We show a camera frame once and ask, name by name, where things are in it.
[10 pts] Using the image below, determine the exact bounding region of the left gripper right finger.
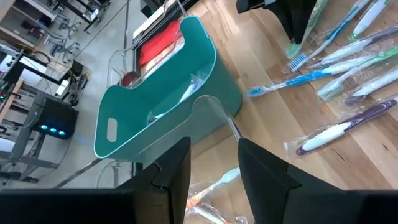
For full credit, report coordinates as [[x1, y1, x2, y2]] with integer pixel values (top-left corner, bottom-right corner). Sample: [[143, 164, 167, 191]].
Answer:
[[238, 138, 349, 224]]

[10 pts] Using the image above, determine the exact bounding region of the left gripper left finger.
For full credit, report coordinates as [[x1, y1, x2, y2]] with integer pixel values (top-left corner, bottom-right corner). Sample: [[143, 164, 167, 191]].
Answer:
[[116, 136, 192, 224]]

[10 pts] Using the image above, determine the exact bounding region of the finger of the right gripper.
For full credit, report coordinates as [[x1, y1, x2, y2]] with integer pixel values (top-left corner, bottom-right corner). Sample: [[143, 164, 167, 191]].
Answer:
[[235, 0, 266, 14], [267, 0, 318, 45]]

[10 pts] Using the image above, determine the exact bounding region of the green toothbrush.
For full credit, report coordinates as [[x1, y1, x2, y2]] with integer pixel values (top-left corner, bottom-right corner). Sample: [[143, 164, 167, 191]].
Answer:
[[285, 0, 330, 60], [316, 45, 398, 102], [348, 0, 392, 42]]

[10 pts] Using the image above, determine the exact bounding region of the orange toothbrush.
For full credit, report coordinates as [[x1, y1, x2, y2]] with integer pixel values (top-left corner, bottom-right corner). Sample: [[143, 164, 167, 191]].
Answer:
[[185, 167, 243, 210]]

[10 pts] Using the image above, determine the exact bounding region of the clear plastic bin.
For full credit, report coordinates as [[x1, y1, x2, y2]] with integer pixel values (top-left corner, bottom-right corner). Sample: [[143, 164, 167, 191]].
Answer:
[[105, 18, 189, 91], [95, 95, 249, 224]]

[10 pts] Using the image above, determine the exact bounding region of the green plastic bin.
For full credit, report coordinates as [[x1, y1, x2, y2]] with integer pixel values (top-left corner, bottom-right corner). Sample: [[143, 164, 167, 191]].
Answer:
[[93, 15, 244, 160]]

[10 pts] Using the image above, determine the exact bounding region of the black computer tower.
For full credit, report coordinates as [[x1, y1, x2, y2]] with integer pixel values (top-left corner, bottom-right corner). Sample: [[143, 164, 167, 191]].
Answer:
[[32, 98, 80, 141]]

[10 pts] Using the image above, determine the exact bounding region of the grey metal desk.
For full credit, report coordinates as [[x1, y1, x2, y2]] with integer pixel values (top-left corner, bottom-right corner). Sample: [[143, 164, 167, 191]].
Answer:
[[0, 90, 68, 184]]

